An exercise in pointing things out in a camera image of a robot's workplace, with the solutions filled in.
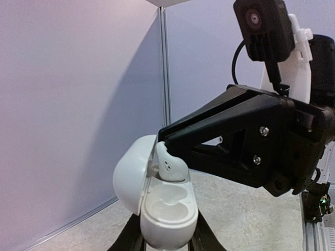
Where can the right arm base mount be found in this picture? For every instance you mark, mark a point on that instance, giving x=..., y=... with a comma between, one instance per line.
x=316, y=202

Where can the white earbud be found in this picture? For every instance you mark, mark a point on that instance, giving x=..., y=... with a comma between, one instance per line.
x=171, y=168

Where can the aluminium front rail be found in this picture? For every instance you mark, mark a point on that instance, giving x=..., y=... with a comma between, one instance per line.
x=320, y=235

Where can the white oval charging case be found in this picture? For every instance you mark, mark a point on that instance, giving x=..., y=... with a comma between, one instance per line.
x=168, y=211

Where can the left aluminium frame post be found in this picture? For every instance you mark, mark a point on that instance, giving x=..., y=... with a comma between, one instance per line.
x=165, y=67

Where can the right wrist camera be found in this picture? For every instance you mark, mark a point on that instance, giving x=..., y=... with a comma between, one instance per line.
x=267, y=35

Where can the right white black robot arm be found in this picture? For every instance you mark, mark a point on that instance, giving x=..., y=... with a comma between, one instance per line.
x=308, y=72

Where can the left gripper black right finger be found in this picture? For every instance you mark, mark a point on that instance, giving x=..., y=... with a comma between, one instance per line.
x=204, y=238

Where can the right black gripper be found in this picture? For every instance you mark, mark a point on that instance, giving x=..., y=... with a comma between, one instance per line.
x=254, y=138

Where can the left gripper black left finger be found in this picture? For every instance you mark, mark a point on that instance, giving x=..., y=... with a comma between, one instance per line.
x=130, y=238

